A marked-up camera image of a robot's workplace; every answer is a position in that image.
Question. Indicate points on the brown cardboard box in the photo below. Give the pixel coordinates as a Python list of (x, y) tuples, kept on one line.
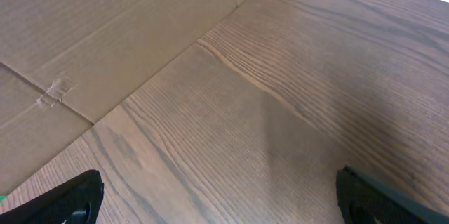
[(66, 63)]

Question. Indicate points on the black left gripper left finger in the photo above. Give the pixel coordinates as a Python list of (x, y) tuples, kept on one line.
[(78, 200)]

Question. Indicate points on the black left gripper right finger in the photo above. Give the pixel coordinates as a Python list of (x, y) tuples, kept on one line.
[(365, 199)]

